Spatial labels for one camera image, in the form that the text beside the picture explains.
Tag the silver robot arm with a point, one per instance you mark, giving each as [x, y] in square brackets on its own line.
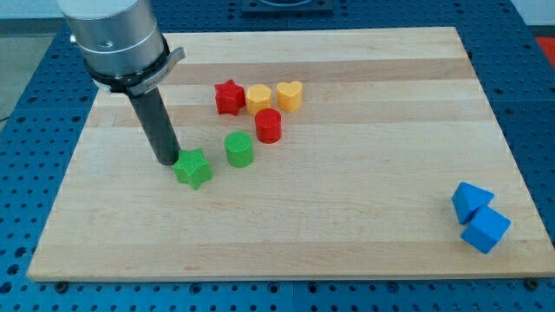
[121, 43]

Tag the blue triangle block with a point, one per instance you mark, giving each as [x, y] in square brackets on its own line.
[467, 199]

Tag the blue cube block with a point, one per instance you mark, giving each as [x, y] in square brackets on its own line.
[486, 228]

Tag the red cylinder block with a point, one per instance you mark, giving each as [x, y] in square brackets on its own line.
[268, 124]

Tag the green cylinder block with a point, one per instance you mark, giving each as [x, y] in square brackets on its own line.
[238, 148]

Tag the yellow hexagon block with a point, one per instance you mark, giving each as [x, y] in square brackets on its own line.
[258, 97]

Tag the yellow heart block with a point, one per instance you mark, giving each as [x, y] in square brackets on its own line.
[290, 95]

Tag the red star block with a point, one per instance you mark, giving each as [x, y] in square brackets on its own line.
[229, 97]

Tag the green star block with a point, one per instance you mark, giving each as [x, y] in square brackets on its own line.
[192, 168]

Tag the wooden board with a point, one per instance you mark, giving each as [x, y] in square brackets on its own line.
[359, 186]

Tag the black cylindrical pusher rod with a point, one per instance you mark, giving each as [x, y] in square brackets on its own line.
[154, 119]

